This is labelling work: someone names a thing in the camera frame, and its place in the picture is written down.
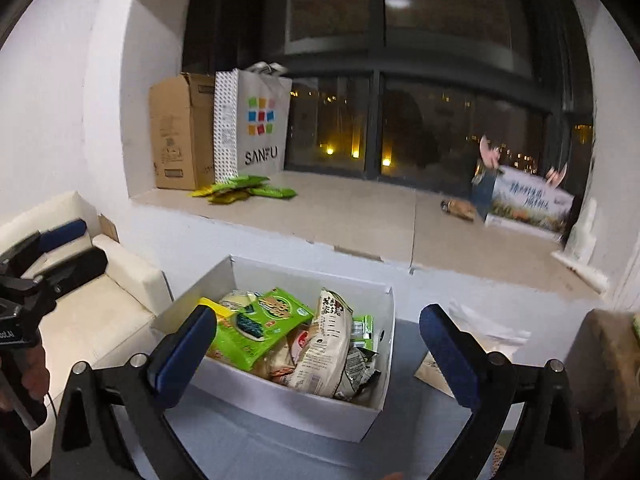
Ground white landscape printed box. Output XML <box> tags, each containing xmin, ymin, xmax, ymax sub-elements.
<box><xmin>485</xmin><ymin>166</ymin><xmax>575</xmax><ymax>241</ymax></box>

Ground small green snack packet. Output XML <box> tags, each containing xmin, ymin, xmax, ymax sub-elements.
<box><xmin>352</xmin><ymin>315</ymin><xmax>375</xmax><ymax>351</ymax></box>

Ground light green snack packet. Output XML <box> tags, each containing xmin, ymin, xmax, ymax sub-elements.
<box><xmin>212</xmin><ymin>175</ymin><xmax>271</xmax><ymax>193</ymax></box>

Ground white shopping bag coloured squares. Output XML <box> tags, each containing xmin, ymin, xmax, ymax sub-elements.
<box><xmin>214</xmin><ymin>62</ymin><xmax>293</xmax><ymax>183</ymax></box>

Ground white round snack packet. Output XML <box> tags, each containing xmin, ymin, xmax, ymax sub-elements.
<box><xmin>220</xmin><ymin>290</ymin><xmax>256</xmax><ymax>311</ymax></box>

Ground dark window frame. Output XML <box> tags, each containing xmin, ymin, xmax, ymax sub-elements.
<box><xmin>182</xmin><ymin>0</ymin><xmax>596</xmax><ymax>196</ymax></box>

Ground long green snack packet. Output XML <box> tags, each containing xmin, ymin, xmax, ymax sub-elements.
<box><xmin>248</xmin><ymin>186</ymin><xmax>298</xmax><ymax>199</ymax></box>

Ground red white snack packet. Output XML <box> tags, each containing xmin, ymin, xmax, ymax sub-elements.
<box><xmin>292</xmin><ymin>327</ymin><xmax>318</xmax><ymax>361</ymax></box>

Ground brown cardboard carton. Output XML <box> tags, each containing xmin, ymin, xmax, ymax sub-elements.
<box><xmin>149</xmin><ymin>72</ymin><xmax>217</xmax><ymax>191</ymax></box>

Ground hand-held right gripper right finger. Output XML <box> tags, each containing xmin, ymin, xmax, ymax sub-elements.
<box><xmin>419</xmin><ymin>304</ymin><xmax>583</xmax><ymax>480</ymax></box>

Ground dark silver snack packet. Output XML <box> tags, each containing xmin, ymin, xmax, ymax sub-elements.
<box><xmin>335</xmin><ymin>347</ymin><xmax>381</xmax><ymax>401</ymax></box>

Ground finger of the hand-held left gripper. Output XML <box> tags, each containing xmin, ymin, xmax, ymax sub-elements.
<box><xmin>32</xmin><ymin>248</ymin><xmax>109</xmax><ymax>292</ymax></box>
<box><xmin>0</xmin><ymin>219</ymin><xmax>87</xmax><ymax>273</ymax></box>

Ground large green seaweed packet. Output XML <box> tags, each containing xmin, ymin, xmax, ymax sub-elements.
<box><xmin>207</xmin><ymin>287</ymin><xmax>315</xmax><ymax>372</ymax></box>

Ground brown packet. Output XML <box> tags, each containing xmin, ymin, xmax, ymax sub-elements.
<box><xmin>440</xmin><ymin>199</ymin><xmax>476</xmax><ymax>221</ymax></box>

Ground beige printed snack packet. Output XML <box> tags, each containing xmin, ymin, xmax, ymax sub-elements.
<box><xmin>287</xmin><ymin>287</ymin><xmax>353</xmax><ymax>400</ymax></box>

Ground clear bread packet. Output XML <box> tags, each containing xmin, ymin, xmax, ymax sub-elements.
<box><xmin>250</xmin><ymin>335</ymin><xmax>301</xmax><ymax>386</ymax></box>

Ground white cardboard box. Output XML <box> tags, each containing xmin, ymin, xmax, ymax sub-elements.
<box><xmin>150</xmin><ymin>255</ymin><xmax>396</xmax><ymax>443</ymax></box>

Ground brown mottled stool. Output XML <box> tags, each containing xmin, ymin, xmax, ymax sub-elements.
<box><xmin>570</xmin><ymin>310</ymin><xmax>640</xmax><ymax>461</ymax></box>

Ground olive snack packet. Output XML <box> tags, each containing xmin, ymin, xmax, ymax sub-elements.
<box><xmin>207</xmin><ymin>191</ymin><xmax>251</xmax><ymax>206</ymax></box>

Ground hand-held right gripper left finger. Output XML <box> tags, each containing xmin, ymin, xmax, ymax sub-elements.
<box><xmin>50</xmin><ymin>304</ymin><xmax>218</xmax><ymax>480</ymax></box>

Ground brown cardboard piece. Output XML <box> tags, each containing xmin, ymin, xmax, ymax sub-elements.
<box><xmin>97</xmin><ymin>215</ymin><xmax>119</xmax><ymax>243</ymax></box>

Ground person's left hand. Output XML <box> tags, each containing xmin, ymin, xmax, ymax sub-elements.
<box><xmin>17</xmin><ymin>346</ymin><xmax>49</xmax><ymax>397</ymax></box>

